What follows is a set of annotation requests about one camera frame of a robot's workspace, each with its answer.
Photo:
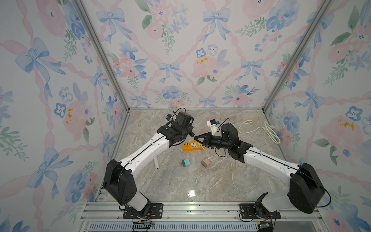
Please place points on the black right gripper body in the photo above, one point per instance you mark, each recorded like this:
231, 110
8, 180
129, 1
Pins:
217, 141

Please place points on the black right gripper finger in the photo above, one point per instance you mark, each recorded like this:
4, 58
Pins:
205, 143
202, 136

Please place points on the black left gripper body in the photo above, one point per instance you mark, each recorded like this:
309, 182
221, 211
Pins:
185, 133

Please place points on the pink charger adapter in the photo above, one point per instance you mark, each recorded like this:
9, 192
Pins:
206, 162

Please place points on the teal charger adapter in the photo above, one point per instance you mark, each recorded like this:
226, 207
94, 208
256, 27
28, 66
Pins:
186, 163

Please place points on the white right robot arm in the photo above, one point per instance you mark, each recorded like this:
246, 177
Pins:
305, 189

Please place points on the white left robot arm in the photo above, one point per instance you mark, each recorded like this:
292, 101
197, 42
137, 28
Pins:
119, 179

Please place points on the orange power strip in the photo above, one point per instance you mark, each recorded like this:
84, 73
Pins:
192, 146

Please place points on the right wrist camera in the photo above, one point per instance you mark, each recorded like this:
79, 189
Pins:
213, 125

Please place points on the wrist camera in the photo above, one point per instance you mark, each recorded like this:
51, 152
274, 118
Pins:
170, 117
213, 125

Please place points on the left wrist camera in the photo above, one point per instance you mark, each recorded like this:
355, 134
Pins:
170, 117

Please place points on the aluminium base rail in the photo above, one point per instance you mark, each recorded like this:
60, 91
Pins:
176, 217

